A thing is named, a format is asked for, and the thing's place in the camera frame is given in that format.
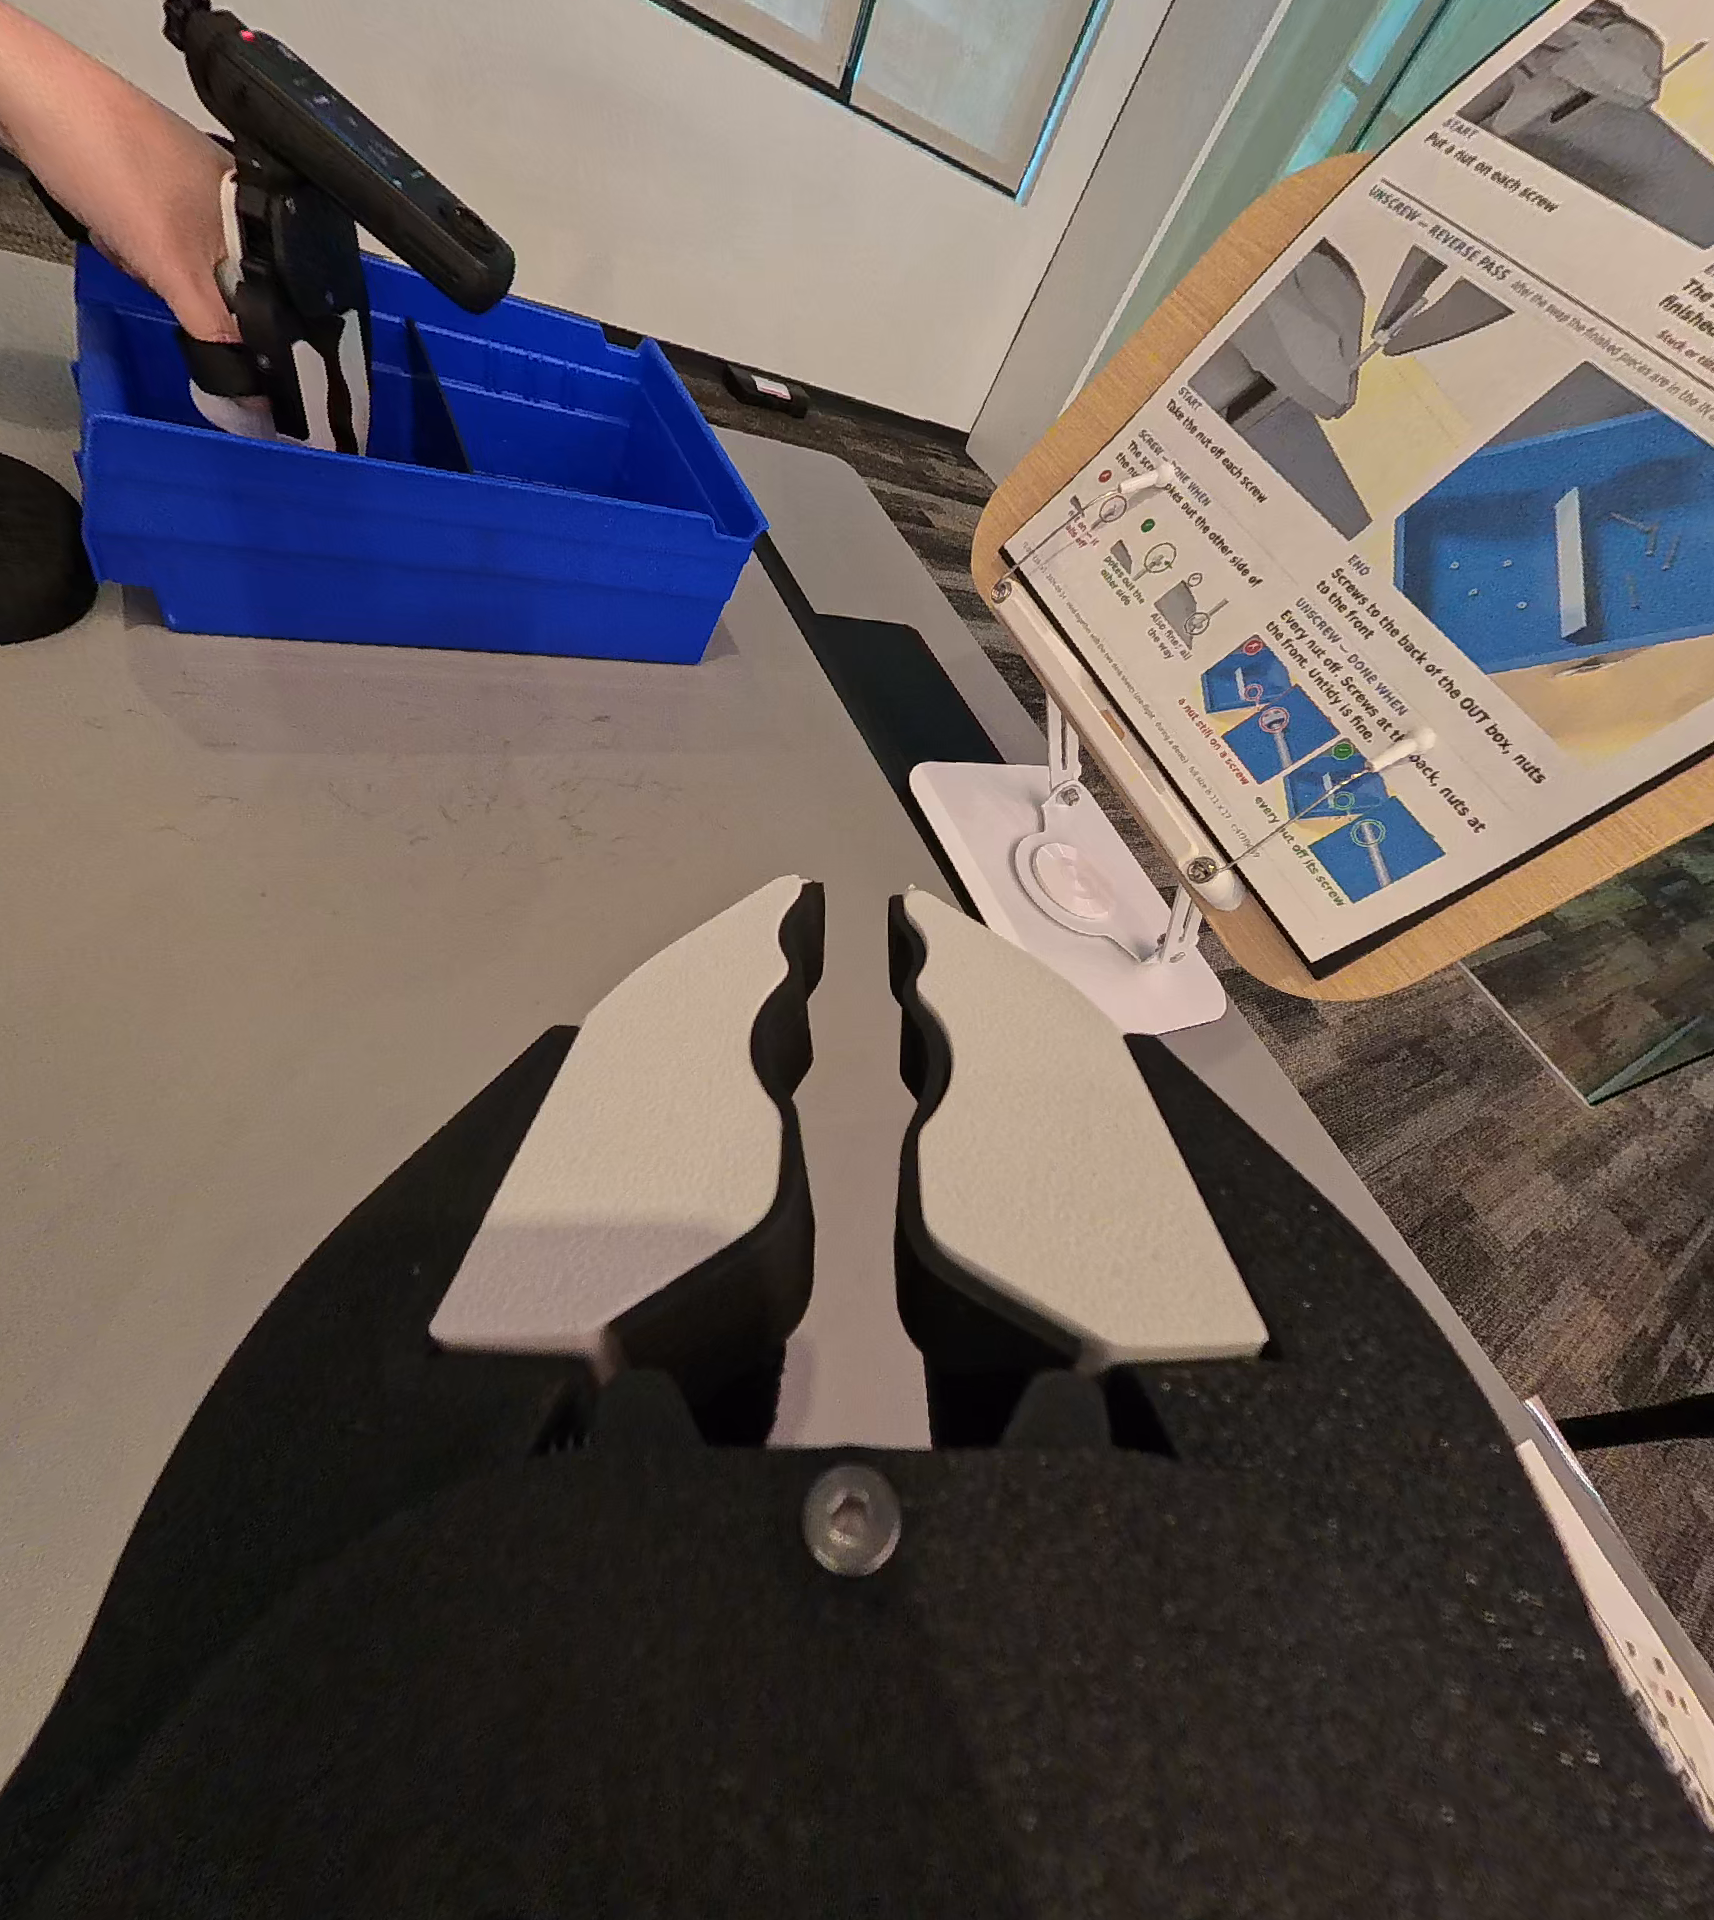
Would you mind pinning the wooden instruction board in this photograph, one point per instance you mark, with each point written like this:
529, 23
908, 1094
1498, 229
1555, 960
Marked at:
1547, 497

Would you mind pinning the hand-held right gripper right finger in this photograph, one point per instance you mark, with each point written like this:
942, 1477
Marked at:
1052, 1171

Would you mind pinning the large paned window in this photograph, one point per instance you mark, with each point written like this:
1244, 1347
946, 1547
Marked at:
932, 62

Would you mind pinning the person's left forearm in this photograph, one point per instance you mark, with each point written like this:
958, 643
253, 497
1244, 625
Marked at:
0, 62

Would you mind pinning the small black floor object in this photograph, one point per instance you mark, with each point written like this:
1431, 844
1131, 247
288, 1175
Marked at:
767, 392

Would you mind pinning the blue plastic bin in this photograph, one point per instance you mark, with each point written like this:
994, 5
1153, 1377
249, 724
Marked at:
422, 555

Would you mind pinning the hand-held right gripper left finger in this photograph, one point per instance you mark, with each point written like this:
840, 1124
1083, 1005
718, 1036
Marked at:
634, 1156

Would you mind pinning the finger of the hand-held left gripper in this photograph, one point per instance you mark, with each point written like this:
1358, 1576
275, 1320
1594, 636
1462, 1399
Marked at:
354, 368
303, 376

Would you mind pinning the person's left hand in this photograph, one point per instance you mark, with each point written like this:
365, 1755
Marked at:
166, 209

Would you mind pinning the white board stand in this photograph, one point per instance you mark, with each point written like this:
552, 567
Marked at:
970, 809

